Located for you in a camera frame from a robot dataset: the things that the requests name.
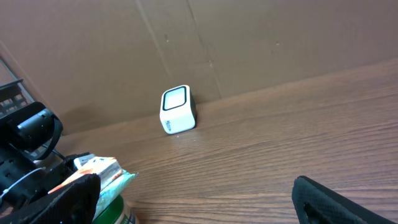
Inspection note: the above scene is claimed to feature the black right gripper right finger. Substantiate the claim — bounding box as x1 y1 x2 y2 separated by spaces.
292 175 394 224

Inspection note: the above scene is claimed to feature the white barcode scanner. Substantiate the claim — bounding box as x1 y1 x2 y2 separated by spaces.
159 85 197 134

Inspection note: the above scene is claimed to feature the grey plastic basket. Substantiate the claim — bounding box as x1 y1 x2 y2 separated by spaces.
1 79 34 117

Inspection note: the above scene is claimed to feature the orange tissue pack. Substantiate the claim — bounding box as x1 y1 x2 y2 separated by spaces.
49 157 123 194

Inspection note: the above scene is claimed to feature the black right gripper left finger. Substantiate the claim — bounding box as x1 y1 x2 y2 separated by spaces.
1 174 101 224

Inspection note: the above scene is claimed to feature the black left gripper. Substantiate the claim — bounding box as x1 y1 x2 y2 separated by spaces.
1 102 63 161

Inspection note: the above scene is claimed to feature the teal wet wipes pack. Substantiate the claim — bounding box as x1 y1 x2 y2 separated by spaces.
93 170 137 220

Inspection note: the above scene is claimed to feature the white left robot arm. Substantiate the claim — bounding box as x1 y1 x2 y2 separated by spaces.
1 102 74 209

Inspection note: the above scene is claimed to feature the green lid jar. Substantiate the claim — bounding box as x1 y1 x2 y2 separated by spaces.
92 195 139 224

